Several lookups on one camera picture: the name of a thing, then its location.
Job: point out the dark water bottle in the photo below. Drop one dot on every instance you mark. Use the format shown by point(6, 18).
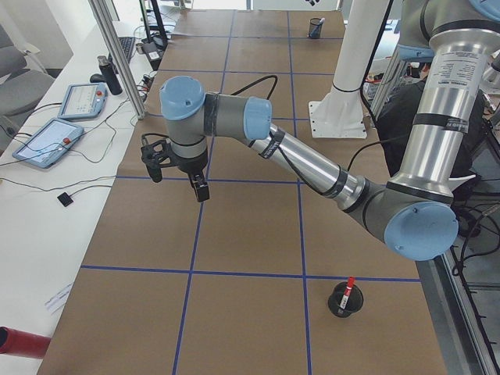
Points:
point(109, 75)

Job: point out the blue teach pendant far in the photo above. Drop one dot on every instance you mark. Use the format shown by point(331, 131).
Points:
point(83, 101)

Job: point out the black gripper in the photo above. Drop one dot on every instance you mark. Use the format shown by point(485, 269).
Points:
point(191, 164)

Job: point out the white pedestal column base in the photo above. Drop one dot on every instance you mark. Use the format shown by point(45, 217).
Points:
point(340, 113)

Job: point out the blue highlighter pen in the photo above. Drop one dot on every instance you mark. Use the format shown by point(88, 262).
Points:
point(316, 30)

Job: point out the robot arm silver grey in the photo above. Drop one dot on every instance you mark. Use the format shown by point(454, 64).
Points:
point(412, 212)

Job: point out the blue teach pendant near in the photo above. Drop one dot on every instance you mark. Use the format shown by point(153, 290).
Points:
point(50, 143)

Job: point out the blue teach pendant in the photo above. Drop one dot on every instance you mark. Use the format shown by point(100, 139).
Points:
point(83, 101)
point(50, 143)

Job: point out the black mesh cup near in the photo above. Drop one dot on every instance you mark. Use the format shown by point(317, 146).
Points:
point(312, 24)

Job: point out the red fire extinguisher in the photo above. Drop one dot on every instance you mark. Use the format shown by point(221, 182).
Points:
point(23, 344)

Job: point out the black keyboard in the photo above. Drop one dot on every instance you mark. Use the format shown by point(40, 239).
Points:
point(128, 46)

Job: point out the small black puck sensor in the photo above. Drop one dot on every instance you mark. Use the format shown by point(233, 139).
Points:
point(65, 199)

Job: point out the person in black jacket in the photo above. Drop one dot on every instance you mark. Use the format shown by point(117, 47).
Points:
point(406, 117)

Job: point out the red white whiteboard marker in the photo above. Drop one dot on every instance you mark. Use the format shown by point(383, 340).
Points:
point(346, 294)

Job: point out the grey office chair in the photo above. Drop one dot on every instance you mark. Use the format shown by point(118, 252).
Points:
point(20, 92)

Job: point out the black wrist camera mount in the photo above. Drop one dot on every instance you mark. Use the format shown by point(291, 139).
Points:
point(156, 156)

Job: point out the aluminium frame post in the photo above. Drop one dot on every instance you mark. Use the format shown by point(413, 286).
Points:
point(105, 23)

